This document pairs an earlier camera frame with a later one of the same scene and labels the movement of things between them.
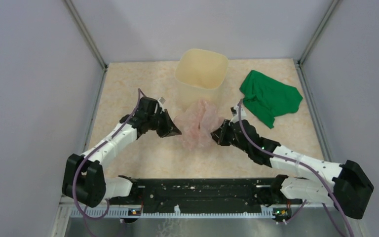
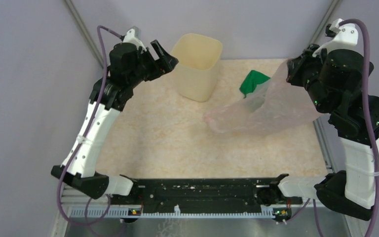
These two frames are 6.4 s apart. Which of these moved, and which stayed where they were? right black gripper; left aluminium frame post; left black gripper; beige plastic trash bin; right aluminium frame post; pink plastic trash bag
Moved: beige plastic trash bin; pink plastic trash bag; right black gripper; left black gripper
Stayed: left aluminium frame post; right aluminium frame post
